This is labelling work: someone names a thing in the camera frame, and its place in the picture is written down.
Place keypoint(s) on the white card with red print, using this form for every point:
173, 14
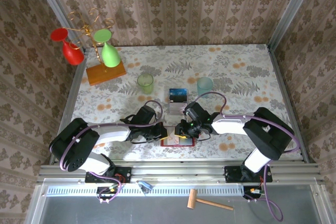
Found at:
173, 141

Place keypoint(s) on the red leather card holder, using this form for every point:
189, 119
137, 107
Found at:
191, 142

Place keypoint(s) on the clear acrylic card stand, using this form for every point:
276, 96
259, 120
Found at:
176, 112

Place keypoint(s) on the pink plastic card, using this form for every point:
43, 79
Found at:
176, 107

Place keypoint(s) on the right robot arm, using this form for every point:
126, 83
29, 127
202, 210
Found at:
270, 134

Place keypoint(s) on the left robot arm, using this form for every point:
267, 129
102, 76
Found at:
73, 145

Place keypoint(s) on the blue translucent plastic cup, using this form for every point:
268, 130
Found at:
204, 85

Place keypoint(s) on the green translucent plastic cup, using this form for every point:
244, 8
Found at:
145, 83

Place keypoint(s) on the blue white clip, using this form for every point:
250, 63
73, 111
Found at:
147, 185

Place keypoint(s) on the wooden mallet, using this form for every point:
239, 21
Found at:
193, 199

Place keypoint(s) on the orange wooden rack base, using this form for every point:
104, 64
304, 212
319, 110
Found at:
105, 75

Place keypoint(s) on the grey metal shelf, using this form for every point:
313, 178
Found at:
131, 211

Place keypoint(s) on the green plastic wine glass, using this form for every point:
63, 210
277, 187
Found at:
110, 56

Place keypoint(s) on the red plastic wine glass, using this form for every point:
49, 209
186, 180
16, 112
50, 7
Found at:
72, 53

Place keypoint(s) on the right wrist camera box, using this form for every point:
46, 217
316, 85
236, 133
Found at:
195, 110

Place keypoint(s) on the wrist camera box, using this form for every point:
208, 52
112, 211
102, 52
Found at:
195, 110
146, 113

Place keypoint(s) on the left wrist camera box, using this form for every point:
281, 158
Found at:
146, 113

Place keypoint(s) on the aluminium table edge rail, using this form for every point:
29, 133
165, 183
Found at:
183, 172

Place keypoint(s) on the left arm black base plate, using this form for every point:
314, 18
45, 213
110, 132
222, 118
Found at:
126, 172

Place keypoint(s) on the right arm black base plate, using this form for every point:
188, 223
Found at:
231, 174

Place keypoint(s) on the aluminium table side rail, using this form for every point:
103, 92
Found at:
75, 82
281, 82

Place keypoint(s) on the aluminium corner post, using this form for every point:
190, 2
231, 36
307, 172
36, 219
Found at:
291, 6
50, 3

